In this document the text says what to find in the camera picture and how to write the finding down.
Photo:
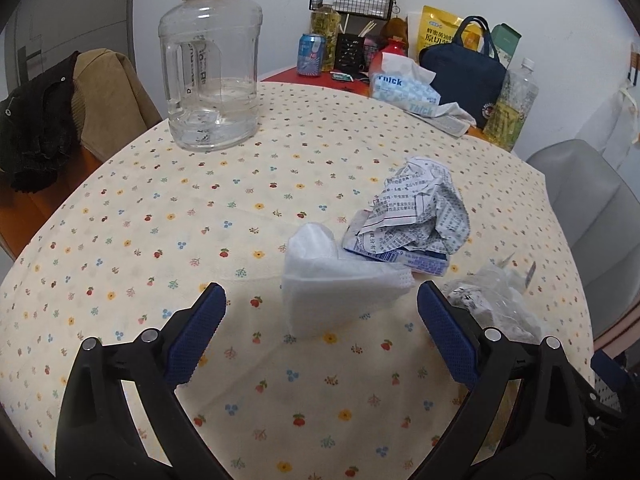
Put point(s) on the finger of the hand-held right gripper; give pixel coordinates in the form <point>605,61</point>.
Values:
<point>607,390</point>

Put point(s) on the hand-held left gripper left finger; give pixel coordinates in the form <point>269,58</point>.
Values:
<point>197,332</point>

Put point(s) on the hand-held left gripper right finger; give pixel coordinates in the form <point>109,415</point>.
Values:
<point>447,332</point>

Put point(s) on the white face mask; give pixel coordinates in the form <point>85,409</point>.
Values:
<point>320,285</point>

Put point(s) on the clear plastic wrapper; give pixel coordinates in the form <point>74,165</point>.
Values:
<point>500,300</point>

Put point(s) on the blue and white flat wrapper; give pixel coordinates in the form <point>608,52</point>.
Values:
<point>425,261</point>

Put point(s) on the crumpled printed paper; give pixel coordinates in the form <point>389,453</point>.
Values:
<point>425,205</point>

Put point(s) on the grey upholstered chair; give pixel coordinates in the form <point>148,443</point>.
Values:
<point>595,210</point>

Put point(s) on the wooden chair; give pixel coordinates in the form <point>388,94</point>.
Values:
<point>45,210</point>

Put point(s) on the white printed leaflet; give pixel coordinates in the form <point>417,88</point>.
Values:
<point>450,117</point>

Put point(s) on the clear plastic bottle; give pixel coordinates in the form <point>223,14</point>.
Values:
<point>510,110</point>

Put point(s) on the blue and white tissue pack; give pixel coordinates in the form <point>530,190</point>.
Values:
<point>400,92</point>

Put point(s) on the brown jacket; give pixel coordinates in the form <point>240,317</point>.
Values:
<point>112,100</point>

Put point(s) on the navy lunch bag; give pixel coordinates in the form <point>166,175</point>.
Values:
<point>465,80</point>

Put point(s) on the black garment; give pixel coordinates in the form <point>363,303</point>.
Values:
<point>35,125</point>

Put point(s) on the large clear water jug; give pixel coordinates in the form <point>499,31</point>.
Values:
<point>210,60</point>

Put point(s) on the small green packet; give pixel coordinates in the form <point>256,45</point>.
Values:
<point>342,77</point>

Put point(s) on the red bottle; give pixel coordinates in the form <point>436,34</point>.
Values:
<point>382,52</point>

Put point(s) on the black mesh pen holder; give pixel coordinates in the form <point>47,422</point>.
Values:
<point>352,52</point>

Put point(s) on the green box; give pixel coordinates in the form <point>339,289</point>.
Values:
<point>506,42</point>

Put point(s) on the blue drink can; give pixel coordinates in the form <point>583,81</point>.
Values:
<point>311,55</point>

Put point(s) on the yellow snack packet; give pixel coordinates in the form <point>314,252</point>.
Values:
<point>437,27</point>

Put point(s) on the brown plush toy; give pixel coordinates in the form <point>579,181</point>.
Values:
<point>395,29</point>

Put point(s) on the yellow cooking oil bottle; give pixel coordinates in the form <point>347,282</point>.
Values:
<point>324,30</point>

